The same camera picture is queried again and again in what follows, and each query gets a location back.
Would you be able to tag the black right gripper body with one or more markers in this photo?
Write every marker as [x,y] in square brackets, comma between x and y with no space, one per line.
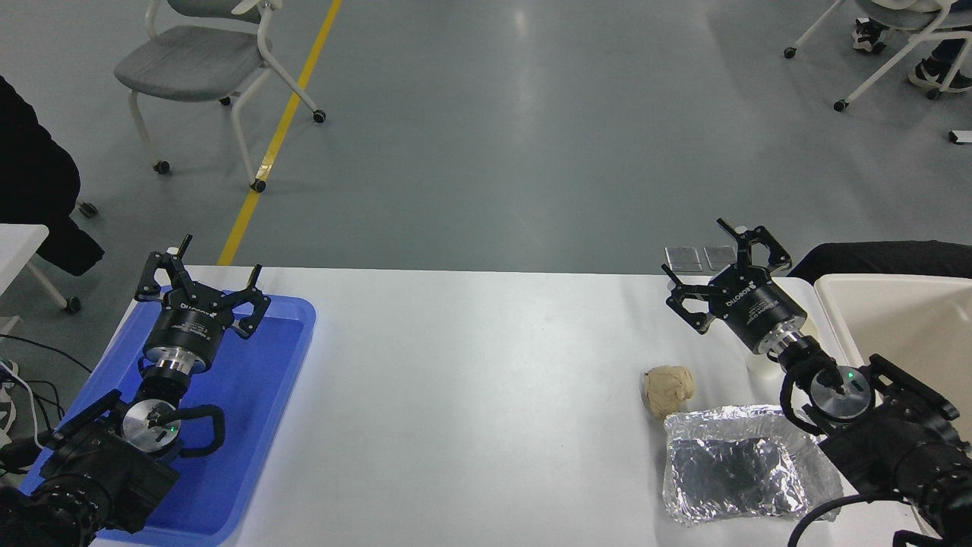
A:
[755,304]

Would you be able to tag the person on chair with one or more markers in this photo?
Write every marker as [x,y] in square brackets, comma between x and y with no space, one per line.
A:
[930,76]

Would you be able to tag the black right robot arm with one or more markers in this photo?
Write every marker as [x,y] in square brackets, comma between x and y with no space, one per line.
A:
[896,441]

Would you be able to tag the grey chair with white frame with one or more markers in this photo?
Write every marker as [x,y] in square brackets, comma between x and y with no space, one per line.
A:
[190,64]

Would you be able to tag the white framed chair on casters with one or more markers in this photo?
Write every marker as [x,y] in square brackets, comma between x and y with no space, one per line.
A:
[888,64]

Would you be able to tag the small white floor object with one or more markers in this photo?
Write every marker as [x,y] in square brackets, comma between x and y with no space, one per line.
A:
[960,137]

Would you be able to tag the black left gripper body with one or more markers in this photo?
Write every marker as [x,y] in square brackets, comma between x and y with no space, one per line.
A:
[188,323]

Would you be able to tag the crumpled foil tray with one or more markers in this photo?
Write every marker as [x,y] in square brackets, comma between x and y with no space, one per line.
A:
[729,471]

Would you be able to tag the white paper cup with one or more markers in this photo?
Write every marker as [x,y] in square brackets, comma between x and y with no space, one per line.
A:
[759,368]

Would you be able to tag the crumpled tan paper ball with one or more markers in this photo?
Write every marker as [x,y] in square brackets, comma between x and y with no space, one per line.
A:
[668,387]

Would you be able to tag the metal floor plate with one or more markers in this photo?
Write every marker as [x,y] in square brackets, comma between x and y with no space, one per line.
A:
[683,258]
[717,257]

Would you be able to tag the white side table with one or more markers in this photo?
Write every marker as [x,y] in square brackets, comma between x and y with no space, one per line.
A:
[19,251]

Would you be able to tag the black chair caster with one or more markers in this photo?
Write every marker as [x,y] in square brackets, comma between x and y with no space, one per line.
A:
[88,209]

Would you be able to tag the blue plastic tray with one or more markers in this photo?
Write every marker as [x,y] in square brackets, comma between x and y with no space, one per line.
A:
[258,395]

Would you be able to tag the large pale bin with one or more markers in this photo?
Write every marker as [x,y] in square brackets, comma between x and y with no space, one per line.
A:
[896,319]

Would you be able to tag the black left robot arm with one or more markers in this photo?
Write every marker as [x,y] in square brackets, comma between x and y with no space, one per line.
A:
[99,463]

